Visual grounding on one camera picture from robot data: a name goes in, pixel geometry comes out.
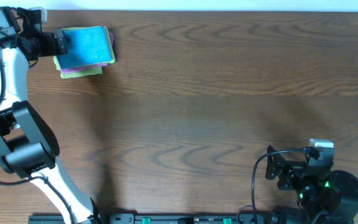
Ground blue cloth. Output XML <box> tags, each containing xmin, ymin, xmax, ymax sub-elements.
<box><xmin>56</xmin><ymin>26</ymin><xmax>114</xmax><ymax>70</ymax></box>

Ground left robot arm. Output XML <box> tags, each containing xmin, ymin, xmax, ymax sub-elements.
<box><xmin>0</xmin><ymin>6</ymin><xmax>105</xmax><ymax>223</ymax></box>

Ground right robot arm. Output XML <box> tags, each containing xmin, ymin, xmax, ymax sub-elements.
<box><xmin>265</xmin><ymin>146</ymin><xmax>358</xmax><ymax>224</ymax></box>

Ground top green folded towel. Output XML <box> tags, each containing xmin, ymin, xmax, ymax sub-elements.
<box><xmin>53</xmin><ymin>26</ymin><xmax>116</xmax><ymax>71</ymax></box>

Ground green folded towel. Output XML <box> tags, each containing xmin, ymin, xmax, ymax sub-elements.
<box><xmin>53</xmin><ymin>26</ymin><xmax>116</xmax><ymax>71</ymax></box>
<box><xmin>53</xmin><ymin>57</ymin><xmax>107</xmax><ymax>78</ymax></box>

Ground purple folded towel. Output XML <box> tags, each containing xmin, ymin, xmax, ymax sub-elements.
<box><xmin>60</xmin><ymin>32</ymin><xmax>116</xmax><ymax>78</ymax></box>

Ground bottom green folded towel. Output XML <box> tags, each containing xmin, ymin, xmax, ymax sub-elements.
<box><xmin>53</xmin><ymin>57</ymin><xmax>107</xmax><ymax>78</ymax></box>

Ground right black cable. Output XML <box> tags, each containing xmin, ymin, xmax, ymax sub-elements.
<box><xmin>236</xmin><ymin>147</ymin><xmax>320</xmax><ymax>224</ymax></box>

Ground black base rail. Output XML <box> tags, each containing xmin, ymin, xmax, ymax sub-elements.
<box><xmin>27</xmin><ymin>213</ymin><xmax>272</xmax><ymax>224</ymax></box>

